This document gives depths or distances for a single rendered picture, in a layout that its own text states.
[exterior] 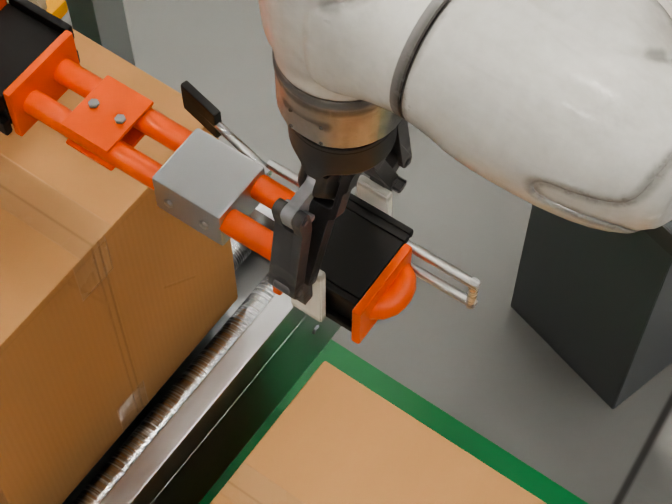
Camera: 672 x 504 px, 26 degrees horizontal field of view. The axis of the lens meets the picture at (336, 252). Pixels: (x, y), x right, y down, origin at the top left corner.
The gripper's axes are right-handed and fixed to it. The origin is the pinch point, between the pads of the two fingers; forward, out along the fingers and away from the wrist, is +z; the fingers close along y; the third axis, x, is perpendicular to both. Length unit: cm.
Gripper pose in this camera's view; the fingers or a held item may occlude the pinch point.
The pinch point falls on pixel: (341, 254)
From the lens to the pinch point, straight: 115.0
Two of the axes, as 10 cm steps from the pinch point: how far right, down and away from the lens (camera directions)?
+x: 8.1, 5.0, -2.9
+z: 0.0, 5.1, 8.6
